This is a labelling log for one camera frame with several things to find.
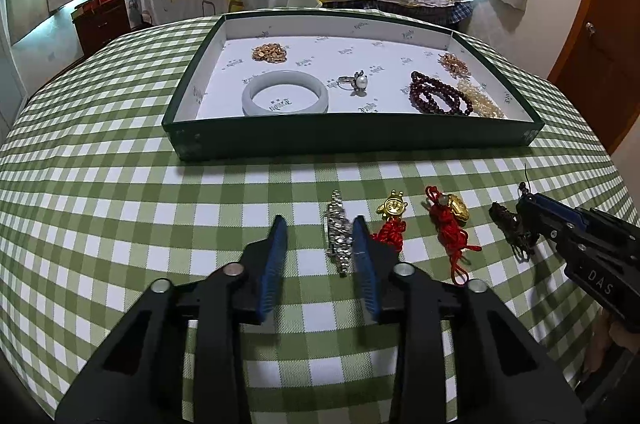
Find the red tassel gold charm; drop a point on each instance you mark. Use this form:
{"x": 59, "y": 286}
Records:
{"x": 445, "y": 224}

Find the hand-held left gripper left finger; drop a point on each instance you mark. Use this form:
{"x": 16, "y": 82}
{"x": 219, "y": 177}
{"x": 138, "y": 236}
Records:
{"x": 270, "y": 264}

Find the dark wooden nightstand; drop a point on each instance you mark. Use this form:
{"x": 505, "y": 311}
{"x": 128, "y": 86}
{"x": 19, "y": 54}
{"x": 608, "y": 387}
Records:
{"x": 102, "y": 24}

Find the green shallow box tray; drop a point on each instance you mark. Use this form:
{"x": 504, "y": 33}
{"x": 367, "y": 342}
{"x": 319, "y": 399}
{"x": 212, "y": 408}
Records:
{"x": 180, "y": 139}

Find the gold figure red knot charm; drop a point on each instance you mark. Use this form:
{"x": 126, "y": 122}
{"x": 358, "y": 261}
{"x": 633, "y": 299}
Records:
{"x": 392, "y": 206}

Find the person's right hand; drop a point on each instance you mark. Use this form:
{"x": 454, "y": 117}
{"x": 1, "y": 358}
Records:
{"x": 607, "y": 339}

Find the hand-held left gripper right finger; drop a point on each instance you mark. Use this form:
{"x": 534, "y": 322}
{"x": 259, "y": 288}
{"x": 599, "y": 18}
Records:
{"x": 365, "y": 264}

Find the pale jade bangle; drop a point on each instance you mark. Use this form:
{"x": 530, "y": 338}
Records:
{"x": 250, "y": 97}

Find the brown wooden door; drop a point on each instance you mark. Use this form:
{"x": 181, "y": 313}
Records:
{"x": 600, "y": 29}

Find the dark wooden pendant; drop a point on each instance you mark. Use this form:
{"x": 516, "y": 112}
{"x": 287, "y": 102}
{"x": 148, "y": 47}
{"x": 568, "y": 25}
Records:
{"x": 505, "y": 215}

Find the metal door knob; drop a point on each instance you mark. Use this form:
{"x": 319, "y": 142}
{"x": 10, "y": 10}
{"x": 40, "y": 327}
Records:
{"x": 590, "y": 28}

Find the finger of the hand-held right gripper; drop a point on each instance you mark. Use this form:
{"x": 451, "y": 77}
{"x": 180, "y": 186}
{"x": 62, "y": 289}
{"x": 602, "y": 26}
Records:
{"x": 532, "y": 224}
{"x": 555, "y": 205}

